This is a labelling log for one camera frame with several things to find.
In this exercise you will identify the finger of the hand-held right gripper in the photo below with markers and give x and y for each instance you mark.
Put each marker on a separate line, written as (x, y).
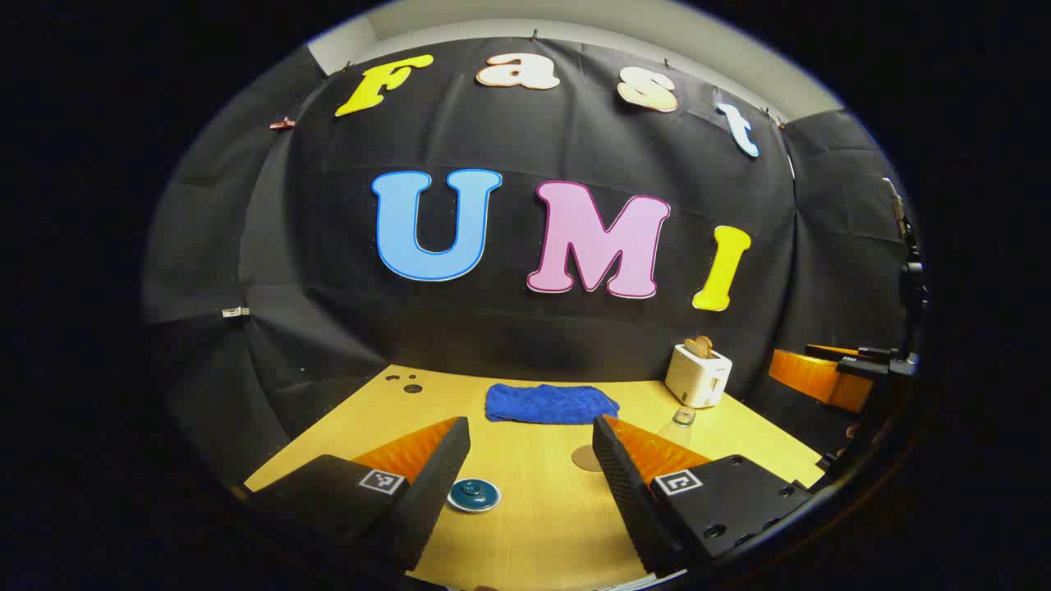
(817, 377)

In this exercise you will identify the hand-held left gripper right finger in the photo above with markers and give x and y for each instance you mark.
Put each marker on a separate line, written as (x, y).
(628, 484)

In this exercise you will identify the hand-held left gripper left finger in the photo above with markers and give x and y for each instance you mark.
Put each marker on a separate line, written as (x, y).
(435, 484)

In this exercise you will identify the blue teacup lid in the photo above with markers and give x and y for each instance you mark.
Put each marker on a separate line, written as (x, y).
(474, 492)

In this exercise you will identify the white teacup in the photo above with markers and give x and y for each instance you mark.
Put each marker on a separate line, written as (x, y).
(474, 509)

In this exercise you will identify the round brown coaster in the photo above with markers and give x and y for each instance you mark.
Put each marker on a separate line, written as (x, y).
(585, 458)

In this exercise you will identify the clear water bottle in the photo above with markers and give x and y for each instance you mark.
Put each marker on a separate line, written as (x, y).
(683, 417)

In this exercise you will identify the blue towel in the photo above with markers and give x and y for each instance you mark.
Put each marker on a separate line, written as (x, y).
(548, 404)

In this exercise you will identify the white toaster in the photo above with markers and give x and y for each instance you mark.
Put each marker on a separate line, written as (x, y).
(696, 379)

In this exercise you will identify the toast slice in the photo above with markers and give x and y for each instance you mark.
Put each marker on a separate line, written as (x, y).
(699, 346)

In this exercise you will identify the black backdrop cloth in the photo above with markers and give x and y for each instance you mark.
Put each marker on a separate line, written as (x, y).
(509, 328)

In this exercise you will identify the silver clip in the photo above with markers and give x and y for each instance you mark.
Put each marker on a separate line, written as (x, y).
(236, 312)

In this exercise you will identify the red clip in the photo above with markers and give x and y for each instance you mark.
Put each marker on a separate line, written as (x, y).
(282, 124)

